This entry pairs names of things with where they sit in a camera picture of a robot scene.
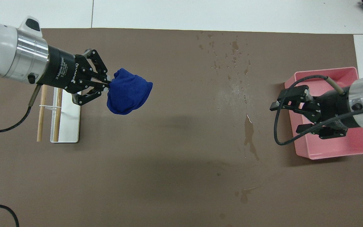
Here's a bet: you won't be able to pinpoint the white towel rack base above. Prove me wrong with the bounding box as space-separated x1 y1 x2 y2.
50 88 82 143

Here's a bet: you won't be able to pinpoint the water puddle streak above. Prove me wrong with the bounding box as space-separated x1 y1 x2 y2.
242 113 261 161

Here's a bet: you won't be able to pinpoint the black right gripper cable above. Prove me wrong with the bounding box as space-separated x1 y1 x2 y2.
274 75 363 146

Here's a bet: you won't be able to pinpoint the brown table mat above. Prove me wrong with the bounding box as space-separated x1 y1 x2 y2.
0 28 363 227

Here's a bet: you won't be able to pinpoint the spilled water droplets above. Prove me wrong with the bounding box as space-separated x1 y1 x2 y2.
196 31 255 106

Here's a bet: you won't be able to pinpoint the dark blue towel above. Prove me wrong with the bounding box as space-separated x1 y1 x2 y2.
107 68 153 115

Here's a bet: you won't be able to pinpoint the pink plastic bin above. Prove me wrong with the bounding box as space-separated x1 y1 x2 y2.
284 67 363 160

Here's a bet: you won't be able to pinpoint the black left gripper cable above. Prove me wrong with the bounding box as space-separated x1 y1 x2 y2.
0 84 42 227

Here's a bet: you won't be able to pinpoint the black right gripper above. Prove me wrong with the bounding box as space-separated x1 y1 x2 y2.
270 85 360 140

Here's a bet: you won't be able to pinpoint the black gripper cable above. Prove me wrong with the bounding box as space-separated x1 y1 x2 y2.
0 84 42 227
274 75 363 146

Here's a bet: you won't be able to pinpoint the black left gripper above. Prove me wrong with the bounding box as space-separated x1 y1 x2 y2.
37 46 110 106

